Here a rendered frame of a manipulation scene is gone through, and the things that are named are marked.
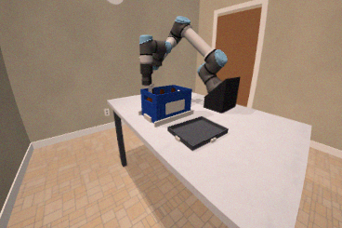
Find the blue divided crate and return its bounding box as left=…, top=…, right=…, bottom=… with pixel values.
left=140, top=85, right=191, bottom=124

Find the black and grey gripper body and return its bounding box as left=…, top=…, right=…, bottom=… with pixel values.
left=140, top=55, right=162, bottom=86

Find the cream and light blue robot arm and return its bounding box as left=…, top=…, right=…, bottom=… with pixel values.
left=139, top=16, right=228, bottom=93

